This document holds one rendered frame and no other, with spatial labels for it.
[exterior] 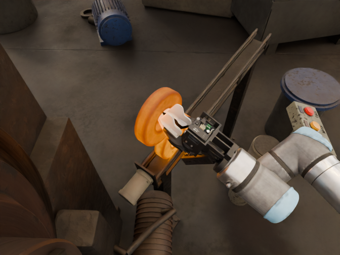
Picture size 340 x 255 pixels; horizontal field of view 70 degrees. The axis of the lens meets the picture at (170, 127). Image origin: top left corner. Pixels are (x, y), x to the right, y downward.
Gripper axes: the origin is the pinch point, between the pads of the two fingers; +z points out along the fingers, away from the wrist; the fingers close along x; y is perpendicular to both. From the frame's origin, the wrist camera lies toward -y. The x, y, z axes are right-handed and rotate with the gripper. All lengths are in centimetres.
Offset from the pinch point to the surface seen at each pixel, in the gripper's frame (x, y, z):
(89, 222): 28.3, -6.8, -5.0
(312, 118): -53, -17, -41
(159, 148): 1.5, -13.6, -4.4
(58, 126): 17.7, -5.3, 16.2
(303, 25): -187, -58, -18
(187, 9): -185, -108, 85
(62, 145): 20.4, -6.1, 12.0
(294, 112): -51, -19, -34
